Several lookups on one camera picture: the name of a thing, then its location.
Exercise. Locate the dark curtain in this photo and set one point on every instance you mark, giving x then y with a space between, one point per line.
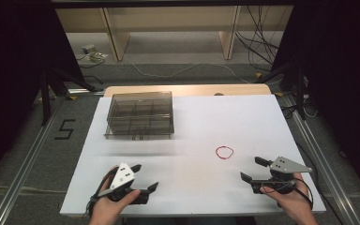
9 78
343 78

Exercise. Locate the white table cover sheet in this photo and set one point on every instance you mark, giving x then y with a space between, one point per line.
200 125

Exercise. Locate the smoked clear compartment box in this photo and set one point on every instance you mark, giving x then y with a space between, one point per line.
139 115

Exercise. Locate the light wooden background desk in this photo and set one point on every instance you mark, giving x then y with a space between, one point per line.
168 18

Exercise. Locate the grey power adapter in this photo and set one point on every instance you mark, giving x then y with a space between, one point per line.
88 48

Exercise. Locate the red rubber band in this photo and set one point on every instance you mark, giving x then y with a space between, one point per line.
216 152

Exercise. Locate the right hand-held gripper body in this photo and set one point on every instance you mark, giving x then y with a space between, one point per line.
282 170

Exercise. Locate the light wooden table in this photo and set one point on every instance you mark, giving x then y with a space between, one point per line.
184 90

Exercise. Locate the aluminium floor rail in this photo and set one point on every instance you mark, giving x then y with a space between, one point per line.
325 168
18 184

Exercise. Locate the person's right hand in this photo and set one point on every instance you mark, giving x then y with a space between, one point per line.
292 201

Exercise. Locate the person's left hand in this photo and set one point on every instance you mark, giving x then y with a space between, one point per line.
111 204

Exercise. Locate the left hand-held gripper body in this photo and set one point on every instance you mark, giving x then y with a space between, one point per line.
123 176

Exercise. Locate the black metal stand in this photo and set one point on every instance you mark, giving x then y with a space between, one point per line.
45 100
300 93

